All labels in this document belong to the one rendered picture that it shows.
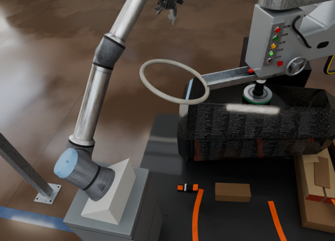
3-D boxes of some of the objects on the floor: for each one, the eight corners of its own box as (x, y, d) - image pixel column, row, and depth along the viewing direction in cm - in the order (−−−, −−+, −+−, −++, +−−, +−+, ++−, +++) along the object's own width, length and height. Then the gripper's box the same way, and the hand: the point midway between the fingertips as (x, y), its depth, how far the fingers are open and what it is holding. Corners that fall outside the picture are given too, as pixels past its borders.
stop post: (45, 182, 245) (-25, 108, 167) (62, 185, 241) (-2, 110, 163) (34, 201, 232) (-48, 129, 154) (52, 204, 228) (-23, 132, 150)
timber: (215, 200, 215) (216, 194, 207) (214, 188, 224) (215, 182, 215) (249, 202, 212) (251, 196, 203) (247, 189, 220) (249, 183, 211)
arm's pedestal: (156, 280, 178) (136, 248, 117) (96, 266, 188) (48, 229, 127) (169, 214, 212) (159, 162, 151) (117, 205, 222) (88, 153, 161)
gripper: (155, -21, 135) (146, 13, 148) (178, -7, 127) (167, 28, 140) (165, -20, 141) (156, 13, 153) (188, -7, 133) (177, 27, 145)
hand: (165, 20), depth 148 cm, fingers open, 14 cm apart
